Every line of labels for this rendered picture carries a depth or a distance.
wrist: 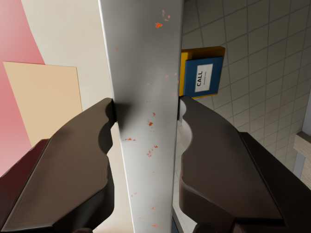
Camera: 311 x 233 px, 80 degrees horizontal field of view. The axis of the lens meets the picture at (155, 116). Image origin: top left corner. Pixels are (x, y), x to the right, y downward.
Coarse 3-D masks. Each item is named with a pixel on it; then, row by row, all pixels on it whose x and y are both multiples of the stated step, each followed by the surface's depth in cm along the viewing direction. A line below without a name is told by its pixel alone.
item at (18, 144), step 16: (0, 96) 14; (0, 112) 15; (16, 112) 15; (0, 128) 16; (16, 128) 16; (0, 144) 16; (16, 144) 16; (0, 160) 17; (16, 160) 18; (0, 176) 19
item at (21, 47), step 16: (0, 0) 11; (16, 0) 11; (0, 16) 11; (16, 16) 11; (0, 32) 12; (16, 32) 12; (0, 48) 12; (16, 48) 12; (32, 48) 12; (0, 64) 13; (0, 80) 13
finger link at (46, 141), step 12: (36, 144) 8; (24, 156) 7; (36, 156) 7; (12, 168) 7; (24, 168) 7; (0, 180) 6; (12, 180) 6; (24, 180) 6; (0, 192) 6; (12, 192) 6; (0, 204) 5; (12, 204) 5; (0, 216) 5; (0, 228) 5
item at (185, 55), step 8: (200, 48) 46; (208, 48) 46; (216, 48) 46; (224, 48) 46; (184, 56) 44; (192, 56) 45; (200, 56) 45; (208, 56) 46; (184, 64) 45; (184, 72) 46; (200, 96) 52
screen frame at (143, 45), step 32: (128, 0) 8; (160, 0) 8; (128, 32) 9; (160, 32) 9; (128, 64) 10; (160, 64) 10; (128, 96) 10; (160, 96) 11; (128, 128) 12; (160, 128) 12; (128, 160) 13; (160, 160) 13; (128, 192) 15; (160, 192) 15; (160, 224) 18
